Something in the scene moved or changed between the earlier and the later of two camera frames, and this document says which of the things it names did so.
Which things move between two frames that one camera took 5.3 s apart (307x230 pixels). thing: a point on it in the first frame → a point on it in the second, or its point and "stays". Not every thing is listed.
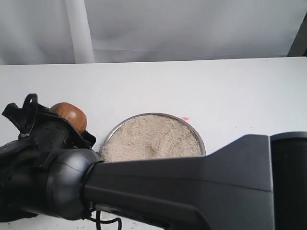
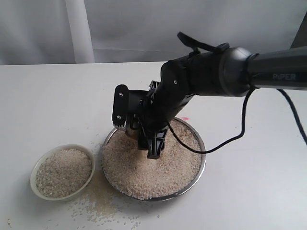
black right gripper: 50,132 → 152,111
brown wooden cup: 72,113 → 133,133
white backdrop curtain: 56,31 stays
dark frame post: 299,47 stays
